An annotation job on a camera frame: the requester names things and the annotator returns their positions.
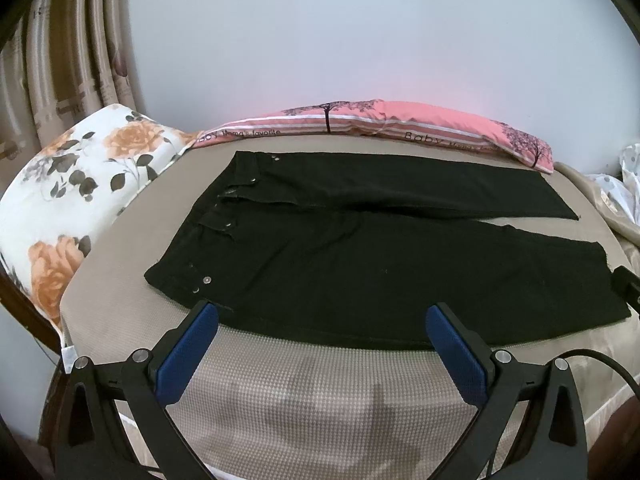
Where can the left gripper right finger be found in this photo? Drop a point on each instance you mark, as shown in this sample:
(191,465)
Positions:
(528,423)

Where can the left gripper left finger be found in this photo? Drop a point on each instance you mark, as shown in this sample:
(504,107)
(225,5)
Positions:
(92,442)

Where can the black pants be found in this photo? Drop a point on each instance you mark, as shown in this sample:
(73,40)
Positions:
(350,250)

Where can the beige satin quilt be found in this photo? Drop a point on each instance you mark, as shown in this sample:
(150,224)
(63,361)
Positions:
(626,232)

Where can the white dotted blanket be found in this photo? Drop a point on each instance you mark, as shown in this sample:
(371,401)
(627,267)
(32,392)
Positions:
(621,194)

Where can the white floral pillow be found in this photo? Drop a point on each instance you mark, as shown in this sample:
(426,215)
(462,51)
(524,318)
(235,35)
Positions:
(71,192)

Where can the pink striped tree pillow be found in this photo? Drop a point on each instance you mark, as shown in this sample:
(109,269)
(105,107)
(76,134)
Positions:
(419,123)

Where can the beige curtain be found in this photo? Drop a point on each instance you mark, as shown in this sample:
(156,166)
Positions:
(61,61)

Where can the brown wooden bed frame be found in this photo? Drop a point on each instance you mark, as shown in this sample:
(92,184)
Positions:
(22,309)

